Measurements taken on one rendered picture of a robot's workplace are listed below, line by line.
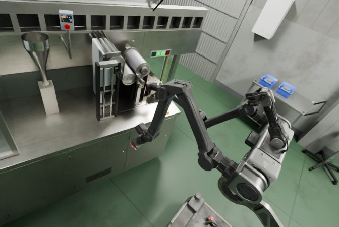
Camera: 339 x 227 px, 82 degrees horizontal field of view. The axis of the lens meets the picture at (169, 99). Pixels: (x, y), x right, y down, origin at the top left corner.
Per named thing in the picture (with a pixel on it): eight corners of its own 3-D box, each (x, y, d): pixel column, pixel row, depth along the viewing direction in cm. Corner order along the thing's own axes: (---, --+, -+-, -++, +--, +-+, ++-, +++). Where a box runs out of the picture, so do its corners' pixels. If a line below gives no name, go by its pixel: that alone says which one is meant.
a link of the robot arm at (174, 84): (177, 80, 80) (191, 73, 86) (156, 87, 89) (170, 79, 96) (215, 172, 88) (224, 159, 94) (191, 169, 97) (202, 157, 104)
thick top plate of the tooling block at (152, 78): (150, 94, 189) (151, 90, 185) (132, 71, 211) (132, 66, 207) (164, 91, 197) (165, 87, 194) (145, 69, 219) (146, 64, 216)
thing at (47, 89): (43, 118, 150) (24, 52, 113) (40, 106, 157) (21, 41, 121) (63, 114, 157) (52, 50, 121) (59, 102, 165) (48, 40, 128)
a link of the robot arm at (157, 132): (168, 92, 85) (182, 83, 93) (159, 84, 87) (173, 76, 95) (148, 146, 114) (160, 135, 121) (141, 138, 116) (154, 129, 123)
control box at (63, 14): (60, 31, 113) (58, 13, 107) (61, 26, 117) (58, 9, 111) (74, 32, 116) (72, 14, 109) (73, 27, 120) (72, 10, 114)
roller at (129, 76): (122, 86, 166) (123, 74, 159) (111, 69, 181) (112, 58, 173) (135, 83, 173) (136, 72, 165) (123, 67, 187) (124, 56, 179)
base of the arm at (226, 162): (226, 187, 88) (238, 174, 80) (211, 174, 91) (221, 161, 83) (233, 174, 94) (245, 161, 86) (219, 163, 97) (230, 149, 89)
